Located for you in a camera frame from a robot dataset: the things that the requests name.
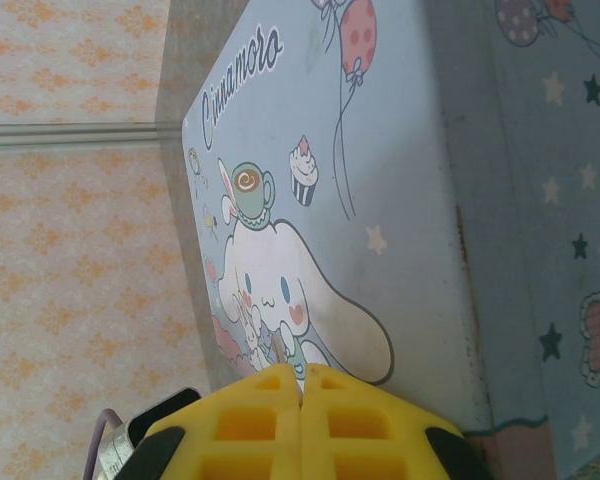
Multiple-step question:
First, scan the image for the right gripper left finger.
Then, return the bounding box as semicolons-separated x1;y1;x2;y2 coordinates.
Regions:
128;363;305;480

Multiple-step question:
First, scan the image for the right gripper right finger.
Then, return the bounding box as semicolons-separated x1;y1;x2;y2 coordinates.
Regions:
301;363;495;480

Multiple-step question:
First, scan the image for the blue cartoon print tin box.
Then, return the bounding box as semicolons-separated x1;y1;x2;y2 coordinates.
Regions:
181;0;600;480

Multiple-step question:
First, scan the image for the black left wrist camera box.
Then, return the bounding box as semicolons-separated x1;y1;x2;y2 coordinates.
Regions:
128;387;204;447

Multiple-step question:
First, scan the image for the aluminium frame post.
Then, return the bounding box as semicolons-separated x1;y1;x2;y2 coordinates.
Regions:
0;121;182;152

